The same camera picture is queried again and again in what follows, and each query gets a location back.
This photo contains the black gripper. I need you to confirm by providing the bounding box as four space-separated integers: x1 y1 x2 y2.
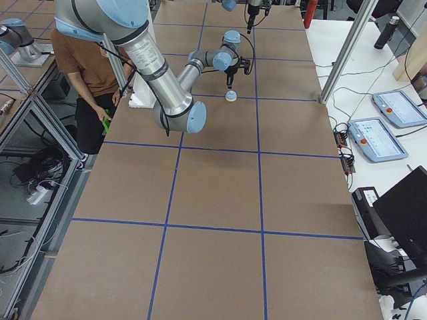
225 5 259 88

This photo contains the blue white call bell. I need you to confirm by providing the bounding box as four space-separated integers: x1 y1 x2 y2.
225 90 238 102

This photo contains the red fire extinguisher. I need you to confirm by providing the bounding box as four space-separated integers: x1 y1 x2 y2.
304 0 318 29

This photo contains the black water bottle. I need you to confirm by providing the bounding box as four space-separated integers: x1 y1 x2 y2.
374 16 400 49

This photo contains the person in brown shirt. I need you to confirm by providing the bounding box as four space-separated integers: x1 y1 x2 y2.
51 29 121 155

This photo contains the green handheld object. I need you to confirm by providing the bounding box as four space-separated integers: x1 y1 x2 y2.
101 109 111 133

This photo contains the near blue teach pendant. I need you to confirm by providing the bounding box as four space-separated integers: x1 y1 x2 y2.
348 117 408 163

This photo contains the blue teach pendant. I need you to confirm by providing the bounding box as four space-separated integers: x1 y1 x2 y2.
348 117 408 163
372 90 426 128

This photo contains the far blue teach pendant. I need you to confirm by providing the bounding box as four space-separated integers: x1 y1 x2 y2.
372 90 426 128

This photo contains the brown paper table mat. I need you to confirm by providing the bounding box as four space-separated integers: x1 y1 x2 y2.
32 6 382 319

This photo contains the black monitor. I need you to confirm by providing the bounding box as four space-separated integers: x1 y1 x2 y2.
374 166 426 267

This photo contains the white power strip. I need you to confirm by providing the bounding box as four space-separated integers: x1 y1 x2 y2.
27 185 48 205

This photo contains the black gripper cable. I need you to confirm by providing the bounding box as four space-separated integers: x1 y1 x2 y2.
230 33 256 64

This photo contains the aluminium frame post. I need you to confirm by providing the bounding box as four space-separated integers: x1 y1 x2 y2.
318 0 378 105

